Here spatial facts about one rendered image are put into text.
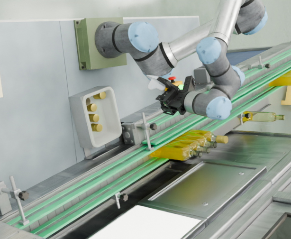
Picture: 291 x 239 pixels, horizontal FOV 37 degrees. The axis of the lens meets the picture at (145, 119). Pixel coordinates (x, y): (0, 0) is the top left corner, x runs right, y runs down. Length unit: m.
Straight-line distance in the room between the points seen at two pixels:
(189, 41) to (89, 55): 0.40
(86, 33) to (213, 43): 0.61
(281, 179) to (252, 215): 0.30
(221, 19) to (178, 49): 0.31
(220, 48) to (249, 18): 0.37
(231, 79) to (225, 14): 0.22
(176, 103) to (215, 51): 0.25
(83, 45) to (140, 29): 0.27
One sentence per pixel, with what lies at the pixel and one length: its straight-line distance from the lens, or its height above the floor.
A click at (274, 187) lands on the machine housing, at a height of 1.41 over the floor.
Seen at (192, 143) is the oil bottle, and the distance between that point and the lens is 1.89.
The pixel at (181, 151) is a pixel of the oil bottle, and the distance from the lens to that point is 1.84.
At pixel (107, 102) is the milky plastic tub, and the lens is 1.87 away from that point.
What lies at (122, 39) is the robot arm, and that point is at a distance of 1.71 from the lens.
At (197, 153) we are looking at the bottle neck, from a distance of 1.81.
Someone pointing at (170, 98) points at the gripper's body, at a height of 1.22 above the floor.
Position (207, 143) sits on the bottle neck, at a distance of 1.92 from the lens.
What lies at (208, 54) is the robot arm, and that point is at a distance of 1.35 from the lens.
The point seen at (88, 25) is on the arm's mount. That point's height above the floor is 0.83.
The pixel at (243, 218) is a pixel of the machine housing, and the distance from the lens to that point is 1.63.
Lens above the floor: 2.17
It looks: 42 degrees down
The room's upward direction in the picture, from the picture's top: 93 degrees clockwise
